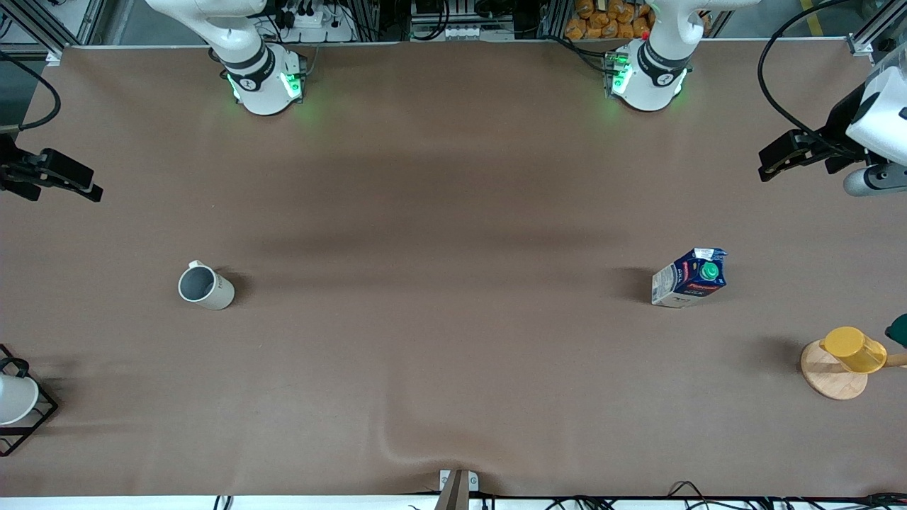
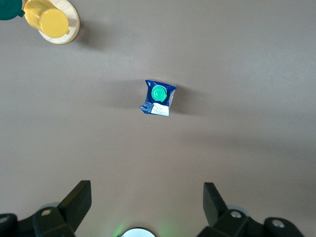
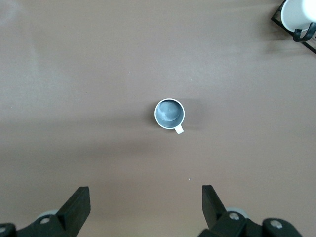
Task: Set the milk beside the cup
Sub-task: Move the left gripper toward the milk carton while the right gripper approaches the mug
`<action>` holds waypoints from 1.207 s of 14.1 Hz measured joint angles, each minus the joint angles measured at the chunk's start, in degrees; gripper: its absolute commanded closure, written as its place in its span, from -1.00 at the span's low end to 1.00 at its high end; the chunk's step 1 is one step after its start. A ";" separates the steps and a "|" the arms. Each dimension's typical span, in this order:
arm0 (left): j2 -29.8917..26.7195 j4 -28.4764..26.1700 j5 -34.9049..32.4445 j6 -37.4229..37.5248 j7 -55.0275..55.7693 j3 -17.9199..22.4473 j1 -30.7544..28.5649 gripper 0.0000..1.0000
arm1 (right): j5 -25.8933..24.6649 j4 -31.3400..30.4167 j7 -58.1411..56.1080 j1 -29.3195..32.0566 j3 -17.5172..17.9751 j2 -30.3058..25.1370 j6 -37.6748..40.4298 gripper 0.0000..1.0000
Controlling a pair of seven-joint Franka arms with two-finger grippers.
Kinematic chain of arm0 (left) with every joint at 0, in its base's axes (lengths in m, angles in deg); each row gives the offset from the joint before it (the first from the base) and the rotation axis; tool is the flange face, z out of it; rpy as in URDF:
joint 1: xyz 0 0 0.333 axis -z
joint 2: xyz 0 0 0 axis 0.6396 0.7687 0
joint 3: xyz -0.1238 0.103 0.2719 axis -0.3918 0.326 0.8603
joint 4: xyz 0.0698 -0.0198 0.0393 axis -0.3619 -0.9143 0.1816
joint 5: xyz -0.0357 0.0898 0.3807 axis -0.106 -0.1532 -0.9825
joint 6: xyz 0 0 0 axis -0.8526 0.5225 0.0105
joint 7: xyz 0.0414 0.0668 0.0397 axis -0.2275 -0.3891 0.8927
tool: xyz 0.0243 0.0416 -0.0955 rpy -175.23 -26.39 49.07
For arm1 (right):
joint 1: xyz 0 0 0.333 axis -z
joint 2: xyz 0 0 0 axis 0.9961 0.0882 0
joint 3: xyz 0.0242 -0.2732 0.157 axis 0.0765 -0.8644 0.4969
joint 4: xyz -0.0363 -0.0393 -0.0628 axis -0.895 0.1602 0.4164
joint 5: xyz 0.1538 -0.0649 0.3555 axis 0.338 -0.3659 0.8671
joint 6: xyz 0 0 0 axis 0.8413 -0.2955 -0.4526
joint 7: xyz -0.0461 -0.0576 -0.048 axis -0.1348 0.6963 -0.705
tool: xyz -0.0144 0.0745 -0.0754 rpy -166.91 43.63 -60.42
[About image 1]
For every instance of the round wooden cup stand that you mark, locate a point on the round wooden cup stand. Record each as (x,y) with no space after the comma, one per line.
(829,379)

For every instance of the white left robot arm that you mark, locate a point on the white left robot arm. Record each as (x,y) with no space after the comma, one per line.
(655,74)

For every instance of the white ribbed cup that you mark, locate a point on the white ribbed cup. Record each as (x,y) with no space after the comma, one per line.
(209,290)

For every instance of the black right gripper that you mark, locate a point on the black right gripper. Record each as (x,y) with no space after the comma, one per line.
(14,170)

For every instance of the yellow plastic cup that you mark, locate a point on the yellow plastic cup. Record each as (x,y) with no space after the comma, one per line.
(856,349)

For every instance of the pile of orange items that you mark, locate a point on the pile of orange items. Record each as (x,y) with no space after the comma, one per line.
(606,18)

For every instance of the white power strip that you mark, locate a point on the white power strip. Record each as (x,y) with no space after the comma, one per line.
(319,25)

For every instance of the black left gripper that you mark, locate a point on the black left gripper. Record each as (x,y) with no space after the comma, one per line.
(841,120)

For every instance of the dark green object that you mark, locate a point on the dark green object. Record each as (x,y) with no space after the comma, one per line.
(898,331)

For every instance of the grey metal camera bracket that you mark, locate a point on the grey metal camera bracket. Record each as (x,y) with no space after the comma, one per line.
(458,485)

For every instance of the blue white milk carton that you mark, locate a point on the blue white milk carton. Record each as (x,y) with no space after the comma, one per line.
(684,283)

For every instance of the aluminium frame post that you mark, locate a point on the aluminium frame post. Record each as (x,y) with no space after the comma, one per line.
(53,28)
(875,28)

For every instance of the white mug in rack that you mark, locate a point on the white mug in rack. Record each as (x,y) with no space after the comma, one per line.
(14,398)

